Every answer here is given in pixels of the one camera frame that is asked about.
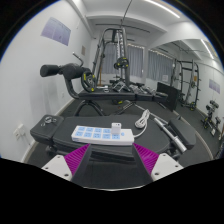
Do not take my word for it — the grey steel power rack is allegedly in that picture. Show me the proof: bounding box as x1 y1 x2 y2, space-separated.
91 27 132 89

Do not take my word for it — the white wall outlet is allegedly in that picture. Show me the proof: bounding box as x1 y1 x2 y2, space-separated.
13 123 26 140

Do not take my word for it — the black box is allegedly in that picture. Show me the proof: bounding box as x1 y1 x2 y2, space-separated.
156 81 179 112

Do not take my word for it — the white coiled power cable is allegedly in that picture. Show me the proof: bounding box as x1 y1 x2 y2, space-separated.
133 108 152 139

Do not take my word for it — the black squat rack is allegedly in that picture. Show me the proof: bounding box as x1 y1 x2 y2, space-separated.
171 59 201 111

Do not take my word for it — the chrome barbell bar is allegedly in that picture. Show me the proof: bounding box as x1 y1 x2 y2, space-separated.
153 117 188 154

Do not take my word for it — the black roller-pad weight bench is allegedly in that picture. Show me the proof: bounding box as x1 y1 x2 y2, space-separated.
39 51 169 118

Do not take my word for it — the small black yellow weight plate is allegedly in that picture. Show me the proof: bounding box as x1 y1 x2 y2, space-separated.
113 57 129 70

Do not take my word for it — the pale purple wall poster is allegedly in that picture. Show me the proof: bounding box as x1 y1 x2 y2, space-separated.
40 16 72 47

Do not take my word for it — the small purple poster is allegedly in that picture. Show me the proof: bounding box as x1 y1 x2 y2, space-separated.
208 78 222 94

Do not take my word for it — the small white charger block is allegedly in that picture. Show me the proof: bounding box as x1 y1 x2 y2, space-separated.
110 122 123 136

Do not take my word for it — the group of floor dumbbells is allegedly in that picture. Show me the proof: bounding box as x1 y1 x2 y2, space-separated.
109 79 158 96

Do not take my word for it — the white blue-socket power strip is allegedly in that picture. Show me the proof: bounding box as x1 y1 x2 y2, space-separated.
70 124 135 147

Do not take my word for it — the long ceiling light strip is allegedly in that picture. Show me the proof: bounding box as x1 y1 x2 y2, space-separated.
143 0 181 19
199 39 216 60

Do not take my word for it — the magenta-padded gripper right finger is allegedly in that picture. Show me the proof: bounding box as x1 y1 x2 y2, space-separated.
132 142 184 185

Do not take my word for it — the black padded workout bench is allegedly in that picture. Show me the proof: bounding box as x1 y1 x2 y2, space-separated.
29 114 198 168

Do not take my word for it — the grey window curtain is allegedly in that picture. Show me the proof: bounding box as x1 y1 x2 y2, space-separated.
101 43 144 78
146 49 174 83

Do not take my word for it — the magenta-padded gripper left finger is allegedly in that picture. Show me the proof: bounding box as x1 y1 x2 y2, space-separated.
41 143 94 186

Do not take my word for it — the dumbbell rack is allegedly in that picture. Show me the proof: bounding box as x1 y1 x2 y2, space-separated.
201 99 223 136

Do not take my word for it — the bunch of keys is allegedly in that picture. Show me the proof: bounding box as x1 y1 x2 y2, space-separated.
40 114 58 127

